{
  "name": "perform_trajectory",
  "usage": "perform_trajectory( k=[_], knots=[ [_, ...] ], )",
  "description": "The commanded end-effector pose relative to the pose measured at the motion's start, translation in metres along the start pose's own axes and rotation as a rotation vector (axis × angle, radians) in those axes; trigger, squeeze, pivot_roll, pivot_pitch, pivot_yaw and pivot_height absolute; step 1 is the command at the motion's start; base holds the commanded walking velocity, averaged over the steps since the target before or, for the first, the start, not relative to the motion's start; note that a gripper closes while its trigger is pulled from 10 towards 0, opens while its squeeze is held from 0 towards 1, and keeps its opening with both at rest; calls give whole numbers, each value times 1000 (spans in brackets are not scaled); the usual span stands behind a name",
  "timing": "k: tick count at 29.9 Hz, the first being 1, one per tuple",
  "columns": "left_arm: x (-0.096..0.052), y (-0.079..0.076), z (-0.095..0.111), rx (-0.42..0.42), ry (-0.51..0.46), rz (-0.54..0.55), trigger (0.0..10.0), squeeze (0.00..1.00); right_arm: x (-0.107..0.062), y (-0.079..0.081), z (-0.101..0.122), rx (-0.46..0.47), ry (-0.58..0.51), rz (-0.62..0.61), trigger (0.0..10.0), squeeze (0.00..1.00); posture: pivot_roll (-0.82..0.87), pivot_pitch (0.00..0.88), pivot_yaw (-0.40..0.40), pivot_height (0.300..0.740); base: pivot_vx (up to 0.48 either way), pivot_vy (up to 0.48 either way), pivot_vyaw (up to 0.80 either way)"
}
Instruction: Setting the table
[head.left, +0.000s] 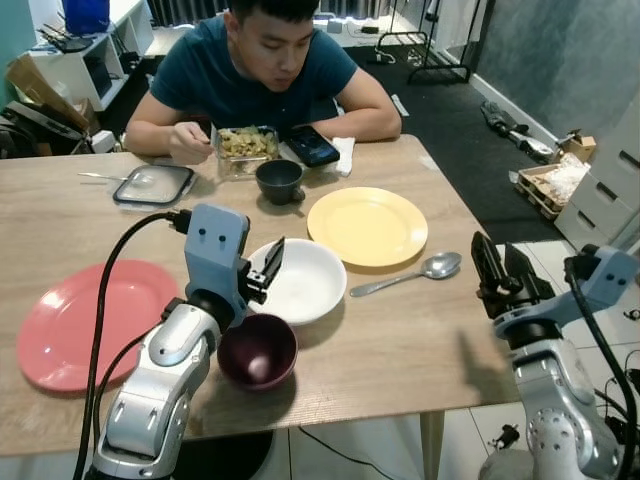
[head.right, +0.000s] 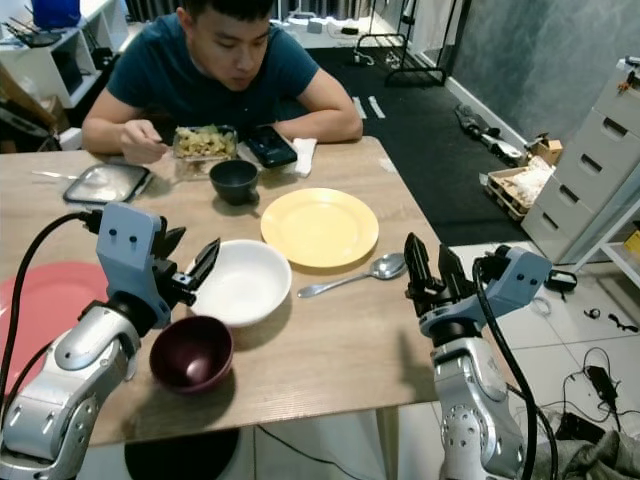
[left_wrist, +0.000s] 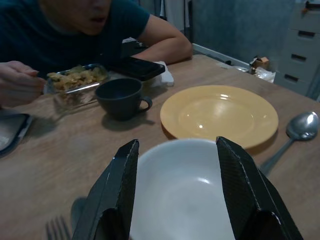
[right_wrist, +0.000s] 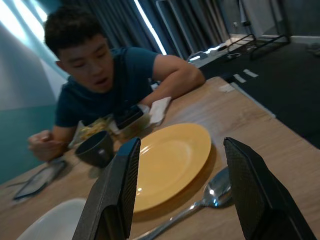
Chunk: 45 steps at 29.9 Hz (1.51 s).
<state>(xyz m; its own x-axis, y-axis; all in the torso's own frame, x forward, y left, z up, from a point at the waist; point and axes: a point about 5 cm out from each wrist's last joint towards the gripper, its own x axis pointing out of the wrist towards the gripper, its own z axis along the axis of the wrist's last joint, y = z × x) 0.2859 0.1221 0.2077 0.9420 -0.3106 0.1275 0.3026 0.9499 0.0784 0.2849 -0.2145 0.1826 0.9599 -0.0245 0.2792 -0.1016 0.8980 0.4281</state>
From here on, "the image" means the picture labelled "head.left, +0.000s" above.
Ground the brown cardboard box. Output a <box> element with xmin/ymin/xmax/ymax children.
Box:
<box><xmin>5</xmin><ymin>55</ymin><xmax>91</xmax><ymax>131</ymax></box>

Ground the grey black power tool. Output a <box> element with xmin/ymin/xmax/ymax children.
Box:
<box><xmin>482</xmin><ymin>100</ymin><xmax>561</xmax><ymax>163</ymax></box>

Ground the white paper napkin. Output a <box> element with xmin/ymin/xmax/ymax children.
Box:
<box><xmin>330</xmin><ymin>136</ymin><xmax>357</xmax><ymax>178</ymax></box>

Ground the thin metal utensil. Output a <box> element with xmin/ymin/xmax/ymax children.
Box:
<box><xmin>77</xmin><ymin>171</ymin><xmax>129</xmax><ymax>184</ymax></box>

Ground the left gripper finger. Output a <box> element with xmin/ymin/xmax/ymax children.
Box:
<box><xmin>261</xmin><ymin>237</ymin><xmax>288</xmax><ymax>293</ymax></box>

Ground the blue plastic container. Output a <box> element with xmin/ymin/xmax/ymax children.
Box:
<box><xmin>62</xmin><ymin>0</ymin><xmax>111</xmax><ymax>36</ymax></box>

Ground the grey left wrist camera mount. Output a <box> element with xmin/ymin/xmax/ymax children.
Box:
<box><xmin>183</xmin><ymin>203</ymin><xmax>251</xmax><ymax>301</ymax></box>

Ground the small cardboard box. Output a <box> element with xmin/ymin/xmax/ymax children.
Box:
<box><xmin>560</xmin><ymin>130</ymin><xmax>598</xmax><ymax>164</ymax></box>

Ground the clear black-rimmed container lid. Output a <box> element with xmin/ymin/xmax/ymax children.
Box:
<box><xmin>112</xmin><ymin>163</ymin><xmax>197</xmax><ymax>209</ymax></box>

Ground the glass food container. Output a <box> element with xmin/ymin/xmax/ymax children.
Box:
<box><xmin>212</xmin><ymin>125</ymin><xmax>282</xmax><ymax>182</ymax></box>

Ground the white shelf unit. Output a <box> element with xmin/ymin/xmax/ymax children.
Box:
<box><xmin>28</xmin><ymin>0</ymin><xmax>156</xmax><ymax>111</ymax></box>

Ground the black round base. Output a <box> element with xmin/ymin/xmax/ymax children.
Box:
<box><xmin>175</xmin><ymin>430</ymin><xmax>276</xmax><ymax>480</ymax></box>

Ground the metal spoon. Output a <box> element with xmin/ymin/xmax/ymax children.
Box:
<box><xmin>348</xmin><ymin>251</ymin><xmax>463</xmax><ymax>299</ymax></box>

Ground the black metal rack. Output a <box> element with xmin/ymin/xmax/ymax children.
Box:
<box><xmin>405</xmin><ymin>0</ymin><xmax>493</xmax><ymax>86</ymax></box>

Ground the black power plug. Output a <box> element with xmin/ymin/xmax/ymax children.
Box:
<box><xmin>490</xmin><ymin>425</ymin><xmax>521</xmax><ymax>451</ymax></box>

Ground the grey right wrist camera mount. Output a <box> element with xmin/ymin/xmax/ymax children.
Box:
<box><xmin>493</xmin><ymin>248</ymin><xmax>639</xmax><ymax>336</ymax></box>

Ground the yellow plate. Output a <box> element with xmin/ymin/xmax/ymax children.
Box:
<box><xmin>306</xmin><ymin>187</ymin><xmax>430</xmax><ymax>269</ymax></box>

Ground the white bowl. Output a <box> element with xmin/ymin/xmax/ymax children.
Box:
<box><xmin>245</xmin><ymin>238</ymin><xmax>349</xmax><ymax>327</ymax></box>

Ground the pink plate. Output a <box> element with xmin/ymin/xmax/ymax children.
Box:
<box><xmin>16</xmin><ymin>259</ymin><xmax>183</xmax><ymax>393</ymax></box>

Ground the blue-shirted man's right hand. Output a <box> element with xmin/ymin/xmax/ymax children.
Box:
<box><xmin>167</xmin><ymin>121</ymin><xmax>215</xmax><ymax>167</ymax></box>

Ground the maroon bowl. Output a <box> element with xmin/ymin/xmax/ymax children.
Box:
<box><xmin>216</xmin><ymin>313</ymin><xmax>299</xmax><ymax>392</ymax></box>

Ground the small dark bowl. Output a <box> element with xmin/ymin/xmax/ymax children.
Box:
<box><xmin>254</xmin><ymin>159</ymin><xmax>307</xmax><ymax>207</ymax></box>

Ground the white drawer cabinet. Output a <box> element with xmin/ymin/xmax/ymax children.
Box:
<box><xmin>555</xmin><ymin>95</ymin><xmax>640</xmax><ymax>251</ymax></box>

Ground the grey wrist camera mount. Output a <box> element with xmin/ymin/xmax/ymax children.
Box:
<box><xmin>493</xmin><ymin>248</ymin><xmax>639</xmax><ymax>336</ymax></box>
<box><xmin>183</xmin><ymin>203</ymin><xmax>251</xmax><ymax>301</ymax></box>

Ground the man in blue t-shirt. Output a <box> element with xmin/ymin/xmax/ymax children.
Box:
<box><xmin>150</xmin><ymin>0</ymin><xmax>376</xmax><ymax>131</ymax></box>

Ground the black smartphone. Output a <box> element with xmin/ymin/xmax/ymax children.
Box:
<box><xmin>282</xmin><ymin>125</ymin><xmax>342</xmax><ymax>169</ymax></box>

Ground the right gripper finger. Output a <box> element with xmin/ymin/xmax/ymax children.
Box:
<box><xmin>503</xmin><ymin>244</ymin><xmax>545</xmax><ymax>301</ymax></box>
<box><xmin>471</xmin><ymin>233</ymin><xmax>505</xmax><ymax>294</ymax></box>

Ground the crumpled clear plastic bag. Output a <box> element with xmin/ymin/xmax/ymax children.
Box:
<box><xmin>545</xmin><ymin>155</ymin><xmax>591</xmax><ymax>201</ymax></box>

